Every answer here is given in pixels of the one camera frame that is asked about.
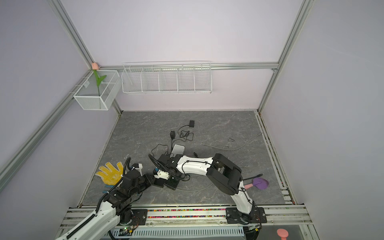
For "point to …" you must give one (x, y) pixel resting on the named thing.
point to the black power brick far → (191, 123)
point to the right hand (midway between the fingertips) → (170, 186)
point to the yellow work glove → (110, 175)
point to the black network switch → (159, 182)
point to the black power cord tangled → (185, 134)
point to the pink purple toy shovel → (259, 182)
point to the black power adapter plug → (172, 135)
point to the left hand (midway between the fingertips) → (157, 178)
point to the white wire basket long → (167, 77)
